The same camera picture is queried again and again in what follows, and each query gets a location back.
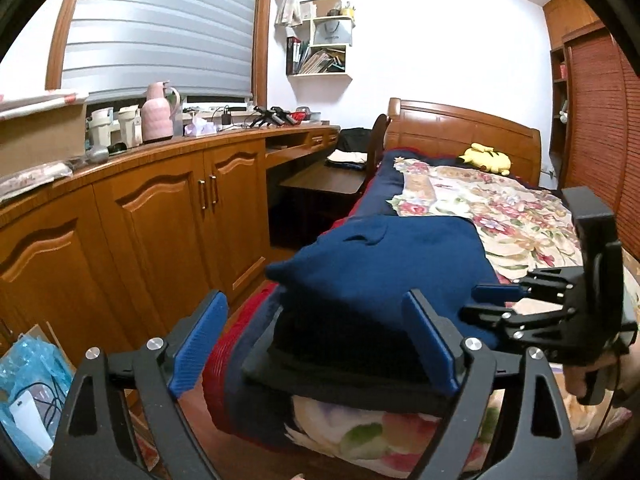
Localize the black folded garment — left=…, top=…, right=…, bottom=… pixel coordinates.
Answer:
left=242, top=305, right=451, bottom=406

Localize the row of binders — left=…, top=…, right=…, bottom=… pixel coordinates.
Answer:
left=286, top=36, right=303, bottom=76

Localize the grey window blind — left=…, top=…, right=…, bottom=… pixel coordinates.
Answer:
left=60, top=0, right=262, bottom=106

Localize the wooden louvered wardrobe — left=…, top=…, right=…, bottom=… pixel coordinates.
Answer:
left=542, top=0, right=640, bottom=261

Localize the floral blanket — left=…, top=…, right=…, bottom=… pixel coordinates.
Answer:
left=285, top=157, right=640, bottom=461

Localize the white tumbler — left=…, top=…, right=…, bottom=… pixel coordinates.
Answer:
left=89, top=107, right=117, bottom=150
left=117, top=105, right=142, bottom=148

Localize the yellow plush toy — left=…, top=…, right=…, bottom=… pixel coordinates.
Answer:
left=459, top=143, right=512, bottom=177

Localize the person's right hand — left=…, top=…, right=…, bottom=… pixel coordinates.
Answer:
left=564, top=362, right=590, bottom=397

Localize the wooden desk cabinet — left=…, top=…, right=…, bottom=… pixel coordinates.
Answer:
left=0, top=125, right=342, bottom=371

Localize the dark wooden chair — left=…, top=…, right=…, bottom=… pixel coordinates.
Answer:
left=279, top=114, right=388, bottom=241

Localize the navy blue suit jacket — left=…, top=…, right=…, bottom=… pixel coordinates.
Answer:
left=265, top=215, right=501, bottom=356

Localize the white paper bag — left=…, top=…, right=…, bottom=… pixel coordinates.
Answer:
left=312, top=17, right=353, bottom=47

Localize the wooden window frame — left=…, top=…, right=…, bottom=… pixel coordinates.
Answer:
left=45, top=0, right=275, bottom=111

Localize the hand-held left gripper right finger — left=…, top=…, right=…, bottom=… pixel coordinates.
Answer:
left=401, top=288, right=580, bottom=480

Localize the pile of books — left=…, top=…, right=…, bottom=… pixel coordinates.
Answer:
left=301, top=47, right=347, bottom=75

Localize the large cardboard box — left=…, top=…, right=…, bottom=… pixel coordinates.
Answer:
left=0, top=91, right=91, bottom=176

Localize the black bag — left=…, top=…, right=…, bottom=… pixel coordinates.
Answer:
left=337, top=129, right=373, bottom=153

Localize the wooden bed headboard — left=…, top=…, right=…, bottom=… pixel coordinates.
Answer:
left=382, top=97, right=543, bottom=186

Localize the white wall shelf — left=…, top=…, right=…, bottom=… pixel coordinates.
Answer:
left=286, top=0, right=357, bottom=80

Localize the pink thermos jug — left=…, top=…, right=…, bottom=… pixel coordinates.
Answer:
left=141, top=81, right=181, bottom=143

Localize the lilac tissue pack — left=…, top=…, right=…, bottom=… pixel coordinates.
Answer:
left=184, top=116, right=218, bottom=137

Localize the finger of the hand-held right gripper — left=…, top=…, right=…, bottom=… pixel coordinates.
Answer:
left=471, top=266, right=583, bottom=306
left=459, top=302, right=575, bottom=344

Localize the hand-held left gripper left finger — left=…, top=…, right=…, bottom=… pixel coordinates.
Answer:
left=50, top=289, right=231, bottom=480

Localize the folded clothes pile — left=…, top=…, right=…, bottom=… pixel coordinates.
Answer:
left=325, top=150, right=368, bottom=169

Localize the blue plastic bag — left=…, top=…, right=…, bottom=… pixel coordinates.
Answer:
left=0, top=337, right=76, bottom=466

